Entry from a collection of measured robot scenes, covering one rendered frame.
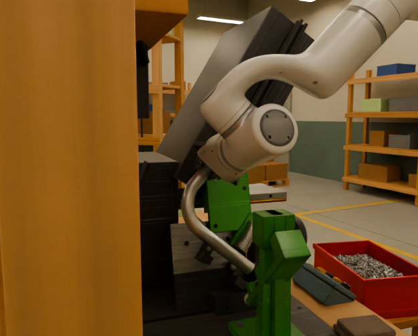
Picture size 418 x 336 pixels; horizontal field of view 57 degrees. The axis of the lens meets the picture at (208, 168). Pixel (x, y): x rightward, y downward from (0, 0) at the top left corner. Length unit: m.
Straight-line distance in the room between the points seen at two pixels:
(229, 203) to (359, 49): 0.49
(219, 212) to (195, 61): 9.96
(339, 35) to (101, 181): 0.52
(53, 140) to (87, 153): 0.02
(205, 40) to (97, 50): 10.80
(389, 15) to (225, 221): 0.57
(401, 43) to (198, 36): 5.38
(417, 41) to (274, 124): 6.98
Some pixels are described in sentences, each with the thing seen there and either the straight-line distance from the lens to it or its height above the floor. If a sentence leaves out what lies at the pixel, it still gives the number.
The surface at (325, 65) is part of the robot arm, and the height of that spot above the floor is 1.44.
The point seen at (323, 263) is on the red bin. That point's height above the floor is 0.88.
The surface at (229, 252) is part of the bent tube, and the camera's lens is 0.90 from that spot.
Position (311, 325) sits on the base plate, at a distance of 0.95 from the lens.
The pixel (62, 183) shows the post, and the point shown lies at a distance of 0.27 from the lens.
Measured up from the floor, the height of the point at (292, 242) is 1.13.
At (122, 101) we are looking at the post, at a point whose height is 1.37.
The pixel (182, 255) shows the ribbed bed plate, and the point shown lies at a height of 1.02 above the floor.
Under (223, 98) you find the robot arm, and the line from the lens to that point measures 0.64.
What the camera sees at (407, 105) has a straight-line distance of 6.83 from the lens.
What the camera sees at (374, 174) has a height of 0.37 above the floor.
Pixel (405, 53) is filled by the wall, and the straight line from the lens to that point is 7.67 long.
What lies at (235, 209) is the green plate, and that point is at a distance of 0.99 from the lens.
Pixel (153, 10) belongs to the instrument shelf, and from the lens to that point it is 0.59.
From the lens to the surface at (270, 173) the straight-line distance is 7.49.
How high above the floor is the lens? 1.35
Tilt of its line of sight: 8 degrees down
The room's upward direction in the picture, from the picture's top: straight up
